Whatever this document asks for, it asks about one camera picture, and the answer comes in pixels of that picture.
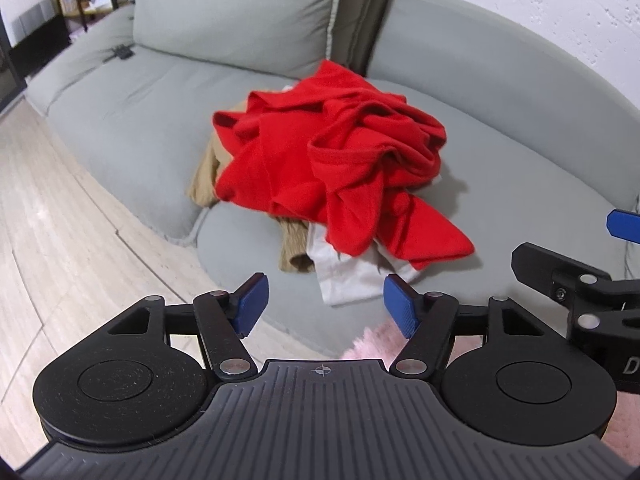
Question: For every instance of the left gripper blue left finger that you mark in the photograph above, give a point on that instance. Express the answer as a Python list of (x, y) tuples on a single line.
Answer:
[(248, 302)]

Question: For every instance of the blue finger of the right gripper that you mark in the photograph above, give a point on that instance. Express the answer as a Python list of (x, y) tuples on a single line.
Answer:
[(624, 225)]

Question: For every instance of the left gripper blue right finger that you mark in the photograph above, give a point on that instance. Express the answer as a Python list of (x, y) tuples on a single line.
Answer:
[(403, 303)]

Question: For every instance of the pink fluffy rug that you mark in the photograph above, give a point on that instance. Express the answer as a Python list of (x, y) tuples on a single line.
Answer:
[(622, 435)]

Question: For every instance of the white garment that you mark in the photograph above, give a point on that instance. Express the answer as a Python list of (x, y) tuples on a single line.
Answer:
[(344, 279)]

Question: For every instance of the tan garment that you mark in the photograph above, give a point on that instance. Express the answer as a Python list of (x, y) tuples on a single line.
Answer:
[(294, 233)]

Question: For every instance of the crumpled red garment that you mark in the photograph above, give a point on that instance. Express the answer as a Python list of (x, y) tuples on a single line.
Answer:
[(336, 151)]

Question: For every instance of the small black device on sofa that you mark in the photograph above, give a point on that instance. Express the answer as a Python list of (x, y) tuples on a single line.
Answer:
[(122, 52)]

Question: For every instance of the grey sofa back cushion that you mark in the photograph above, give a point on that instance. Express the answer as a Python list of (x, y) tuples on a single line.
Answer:
[(281, 37)]

